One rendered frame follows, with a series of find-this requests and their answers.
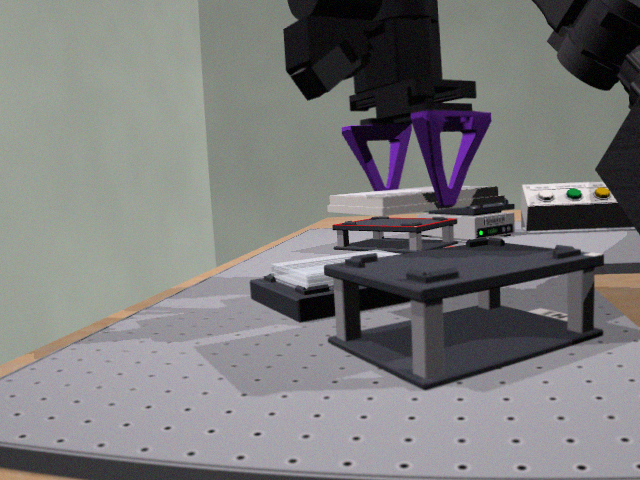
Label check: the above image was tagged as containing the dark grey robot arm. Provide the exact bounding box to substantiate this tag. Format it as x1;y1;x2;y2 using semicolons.
283;0;640;109

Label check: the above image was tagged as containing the operator button panel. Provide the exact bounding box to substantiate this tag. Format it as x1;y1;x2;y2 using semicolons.
521;182;635;234

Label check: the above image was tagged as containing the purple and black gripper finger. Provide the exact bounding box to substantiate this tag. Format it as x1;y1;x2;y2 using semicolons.
342;124;412;191
411;111;491;207

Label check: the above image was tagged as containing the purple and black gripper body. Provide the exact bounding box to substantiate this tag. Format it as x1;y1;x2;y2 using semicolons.
349;19;476;125

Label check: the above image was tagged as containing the white rectangular plate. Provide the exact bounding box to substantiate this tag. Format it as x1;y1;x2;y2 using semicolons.
327;186;505;216

